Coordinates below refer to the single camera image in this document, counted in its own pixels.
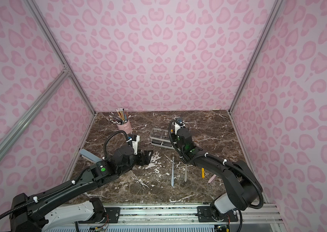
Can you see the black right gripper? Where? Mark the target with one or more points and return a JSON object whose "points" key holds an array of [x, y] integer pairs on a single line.
{"points": [[183, 135]]}

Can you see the pink metal pencil bucket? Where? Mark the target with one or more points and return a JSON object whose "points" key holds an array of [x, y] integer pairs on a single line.
{"points": [[125, 127]]}

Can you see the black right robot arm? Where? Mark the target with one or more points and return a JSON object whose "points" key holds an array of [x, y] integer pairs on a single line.
{"points": [[243, 190]]}

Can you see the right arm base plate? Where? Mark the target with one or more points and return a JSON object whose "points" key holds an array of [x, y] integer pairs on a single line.
{"points": [[210, 214]]}

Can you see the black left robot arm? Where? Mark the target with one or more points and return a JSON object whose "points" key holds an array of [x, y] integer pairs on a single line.
{"points": [[45, 210]]}

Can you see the cream toothbrush holder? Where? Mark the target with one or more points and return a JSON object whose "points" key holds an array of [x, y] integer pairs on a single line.
{"points": [[160, 138]]}

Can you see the aluminium front rail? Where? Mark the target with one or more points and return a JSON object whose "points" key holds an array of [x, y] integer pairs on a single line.
{"points": [[179, 218]]}

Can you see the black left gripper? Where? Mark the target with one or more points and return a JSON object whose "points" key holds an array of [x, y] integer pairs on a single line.
{"points": [[142, 157]]}

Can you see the bundle of coloured pencils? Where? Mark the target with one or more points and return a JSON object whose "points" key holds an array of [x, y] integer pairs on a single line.
{"points": [[120, 117]]}

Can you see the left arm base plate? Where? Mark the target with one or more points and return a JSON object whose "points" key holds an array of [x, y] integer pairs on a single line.
{"points": [[110, 214]]}

